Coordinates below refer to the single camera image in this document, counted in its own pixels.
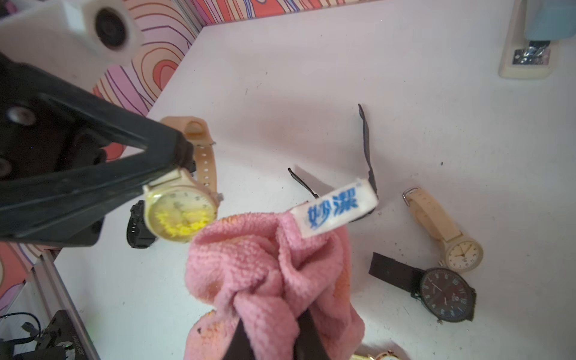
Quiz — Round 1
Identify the grey stapler on table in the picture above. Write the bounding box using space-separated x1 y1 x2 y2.
498 0 575 80

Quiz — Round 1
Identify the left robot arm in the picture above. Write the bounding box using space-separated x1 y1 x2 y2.
1 1 196 247

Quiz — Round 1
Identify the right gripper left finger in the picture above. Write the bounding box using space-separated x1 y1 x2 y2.
223 319 256 360

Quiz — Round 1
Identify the beige looped watch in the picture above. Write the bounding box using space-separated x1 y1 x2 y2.
402 187 484 273
143 116 224 242

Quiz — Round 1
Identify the pink cloth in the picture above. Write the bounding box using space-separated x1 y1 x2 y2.
183 178 380 360

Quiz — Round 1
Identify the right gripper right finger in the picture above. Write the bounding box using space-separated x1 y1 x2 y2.
293 309 330 360

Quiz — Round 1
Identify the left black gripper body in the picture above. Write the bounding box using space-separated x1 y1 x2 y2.
1 55 108 247

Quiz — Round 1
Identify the black rugged digital watch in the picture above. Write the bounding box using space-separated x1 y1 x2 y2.
287 103 380 221

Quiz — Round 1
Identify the beige strap yellow dial watch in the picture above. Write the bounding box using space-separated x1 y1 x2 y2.
350 351 401 360

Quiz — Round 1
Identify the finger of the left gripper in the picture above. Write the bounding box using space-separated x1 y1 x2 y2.
1 150 180 241
40 91 194 169

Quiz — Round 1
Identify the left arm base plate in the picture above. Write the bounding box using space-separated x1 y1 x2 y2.
0 309 101 360

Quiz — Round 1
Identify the small black looped watch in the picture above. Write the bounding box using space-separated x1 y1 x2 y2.
126 200 157 249

